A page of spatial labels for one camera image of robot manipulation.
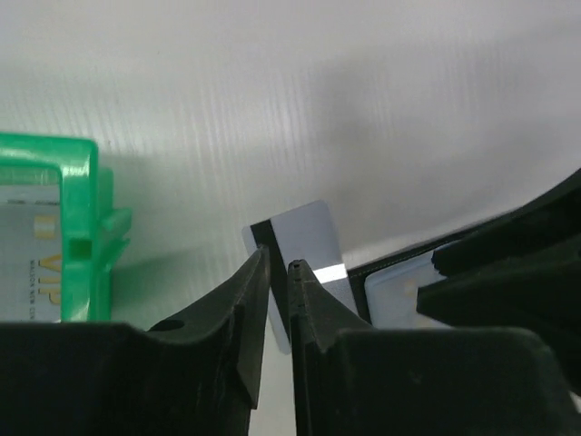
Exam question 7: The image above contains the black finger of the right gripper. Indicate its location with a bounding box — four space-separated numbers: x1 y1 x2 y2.
417 173 580 392

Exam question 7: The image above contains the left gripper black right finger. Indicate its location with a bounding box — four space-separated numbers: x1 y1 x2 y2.
288 260 580 435

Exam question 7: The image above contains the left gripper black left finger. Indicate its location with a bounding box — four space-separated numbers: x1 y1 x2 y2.
1 247 271 435

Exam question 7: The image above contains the black leather card holder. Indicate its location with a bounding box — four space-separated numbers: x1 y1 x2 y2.
347 224 480 323

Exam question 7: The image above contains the white credit card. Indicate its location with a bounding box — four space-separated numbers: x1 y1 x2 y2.
241 201 358 354

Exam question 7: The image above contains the green plastic bin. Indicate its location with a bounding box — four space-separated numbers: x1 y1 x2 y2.
1 133 132 322

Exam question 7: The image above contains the silver VIP card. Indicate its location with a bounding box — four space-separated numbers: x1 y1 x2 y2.
365 252 448 329

